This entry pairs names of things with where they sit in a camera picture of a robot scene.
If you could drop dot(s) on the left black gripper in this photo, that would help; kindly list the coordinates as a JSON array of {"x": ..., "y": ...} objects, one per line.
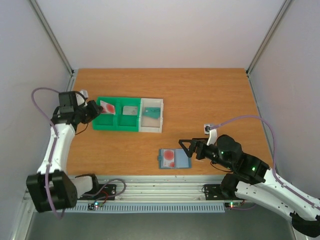
[{"x": 96, "y": 111}]

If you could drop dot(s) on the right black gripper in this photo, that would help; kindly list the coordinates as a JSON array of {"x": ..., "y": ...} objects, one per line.
[{"x": 197, "y": 146}]

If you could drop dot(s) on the teal leather card holder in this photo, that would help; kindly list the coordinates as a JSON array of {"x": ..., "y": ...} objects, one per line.
[{"x": 181, "y": 159}]

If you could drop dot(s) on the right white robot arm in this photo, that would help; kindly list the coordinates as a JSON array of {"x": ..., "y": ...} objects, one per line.
[{"x": 250, "y": 178}]

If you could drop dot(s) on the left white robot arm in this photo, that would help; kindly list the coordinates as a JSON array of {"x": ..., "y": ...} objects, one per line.
[{"x": 50, "y": 188}]

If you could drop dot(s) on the grey white card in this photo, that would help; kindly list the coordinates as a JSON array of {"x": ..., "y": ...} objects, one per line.
[{"x": 130, "y": 110}]

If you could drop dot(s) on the teal card in bin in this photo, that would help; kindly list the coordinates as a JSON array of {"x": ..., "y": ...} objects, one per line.
[{"x": 152, "y": 112}]

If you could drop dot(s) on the left green bin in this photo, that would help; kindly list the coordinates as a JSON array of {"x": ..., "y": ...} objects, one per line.
[{"x": 106, "y": 122}]

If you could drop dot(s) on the green bin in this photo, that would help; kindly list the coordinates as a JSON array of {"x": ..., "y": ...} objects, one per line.
[
  {"x": 106, "y": 122},
  {"x": 128, "y": 123}
]

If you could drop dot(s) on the middle green bin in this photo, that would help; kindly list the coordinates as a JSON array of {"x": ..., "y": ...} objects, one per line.
[{"x": 128, "y": 123}]

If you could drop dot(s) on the white translucent bin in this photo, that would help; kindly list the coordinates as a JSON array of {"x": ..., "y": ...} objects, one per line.
[{"x": 149, "y": 125}]

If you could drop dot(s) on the right small circuit board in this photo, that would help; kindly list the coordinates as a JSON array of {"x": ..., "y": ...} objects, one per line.
[{"x": 232, "y": 205}]

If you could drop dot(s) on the small circuit board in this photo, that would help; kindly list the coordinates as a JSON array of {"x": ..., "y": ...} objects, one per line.
[
  {"x": 94, "y": 206},
  {"x": 232, "y": 205}
]

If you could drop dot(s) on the left small circuit board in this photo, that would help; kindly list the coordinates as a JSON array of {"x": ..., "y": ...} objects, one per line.
[{"x": 94, "y": 206}]

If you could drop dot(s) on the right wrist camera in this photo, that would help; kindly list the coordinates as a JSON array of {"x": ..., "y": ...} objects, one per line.
[{"x": 210, "y": 130}]

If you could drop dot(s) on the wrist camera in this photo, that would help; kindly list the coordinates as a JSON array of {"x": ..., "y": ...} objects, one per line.
[
  {"x": 84, "y": 93},
  {"x": 210, "y": 130}
]

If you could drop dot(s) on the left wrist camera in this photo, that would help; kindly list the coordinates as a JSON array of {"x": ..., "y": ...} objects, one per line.
[{"x": 84, "y": 93}]

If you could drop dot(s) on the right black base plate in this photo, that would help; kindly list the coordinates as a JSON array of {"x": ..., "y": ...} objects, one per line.
[{"x": 212, "y": 192}]

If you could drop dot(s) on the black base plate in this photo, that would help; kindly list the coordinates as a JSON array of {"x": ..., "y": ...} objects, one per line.
[
  {"x": 109, "y": 190},
  {"x": 212, "y": 192}
]

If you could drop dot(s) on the grey slotted cable duct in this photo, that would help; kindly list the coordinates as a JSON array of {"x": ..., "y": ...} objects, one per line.
[{"x": 141, "y": 208}]

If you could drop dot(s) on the aluminium front rail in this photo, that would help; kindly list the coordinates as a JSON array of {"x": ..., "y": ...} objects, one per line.
[{"x": 140, "y": 189}]

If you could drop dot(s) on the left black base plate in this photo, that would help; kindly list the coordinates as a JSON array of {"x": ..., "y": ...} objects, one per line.
[{"x": 109, "y": 190}]

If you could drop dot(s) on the left aluminium frame post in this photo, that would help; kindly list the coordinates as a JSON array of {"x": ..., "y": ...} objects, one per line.
[{"x": 47, "y": 28}]

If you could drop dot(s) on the aluminium frame post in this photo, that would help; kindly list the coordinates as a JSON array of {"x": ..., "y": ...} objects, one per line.
[
  {"x": 47, "y": 28},
  {"x": 285, "y": 6}
]

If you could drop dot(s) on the right aluminium frame post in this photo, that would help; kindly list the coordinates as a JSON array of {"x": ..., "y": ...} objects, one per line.
[{"x": 285, "y": 6}]

